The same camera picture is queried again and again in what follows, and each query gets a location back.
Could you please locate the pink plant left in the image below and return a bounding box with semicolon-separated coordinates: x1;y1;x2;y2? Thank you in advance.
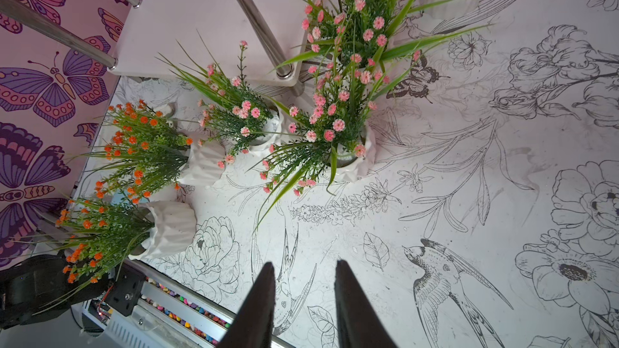
158;40;283;164

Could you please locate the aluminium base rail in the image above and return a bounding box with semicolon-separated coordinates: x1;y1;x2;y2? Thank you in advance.
72;261;235;347

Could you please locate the orange plant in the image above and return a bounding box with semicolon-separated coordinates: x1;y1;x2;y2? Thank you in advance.
82;101;227;203
35;199;197;314

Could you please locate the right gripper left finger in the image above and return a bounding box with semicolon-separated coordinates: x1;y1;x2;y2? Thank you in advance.
217;262;276;348

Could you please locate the pink plant front right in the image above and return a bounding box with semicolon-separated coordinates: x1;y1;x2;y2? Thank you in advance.
259;53;412;221

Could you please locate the white two-tier rack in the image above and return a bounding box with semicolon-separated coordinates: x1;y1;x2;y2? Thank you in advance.
1;0;306;96

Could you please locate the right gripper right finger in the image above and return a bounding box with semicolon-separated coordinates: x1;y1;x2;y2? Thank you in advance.
335;259;396;347

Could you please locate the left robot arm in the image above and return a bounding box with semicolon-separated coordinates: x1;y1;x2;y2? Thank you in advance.
1;254;119;330

